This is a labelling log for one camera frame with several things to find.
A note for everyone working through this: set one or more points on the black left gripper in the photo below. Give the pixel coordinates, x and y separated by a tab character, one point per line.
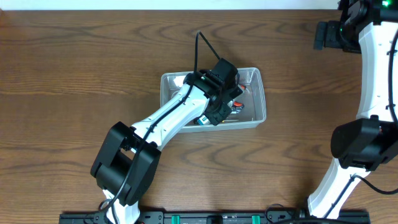
218	117

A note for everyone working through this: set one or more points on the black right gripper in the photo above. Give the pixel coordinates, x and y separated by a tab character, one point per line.
332	40

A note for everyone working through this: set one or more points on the blue white screwdriver box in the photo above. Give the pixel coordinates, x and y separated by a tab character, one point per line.
203	120

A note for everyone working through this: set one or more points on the red handled pliers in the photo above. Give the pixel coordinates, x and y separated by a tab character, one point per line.
236	103

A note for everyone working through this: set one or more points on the slim black yellow screwdriver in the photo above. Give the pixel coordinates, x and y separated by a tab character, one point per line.
225	121

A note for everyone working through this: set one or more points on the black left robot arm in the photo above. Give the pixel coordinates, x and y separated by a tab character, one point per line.
129	155

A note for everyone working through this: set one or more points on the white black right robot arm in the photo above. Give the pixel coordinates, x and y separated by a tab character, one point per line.
369	28

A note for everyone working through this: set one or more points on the clear plastic container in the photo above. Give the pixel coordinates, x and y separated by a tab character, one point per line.
254	100

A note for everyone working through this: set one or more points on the black mounting rail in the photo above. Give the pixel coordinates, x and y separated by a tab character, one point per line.
272	216

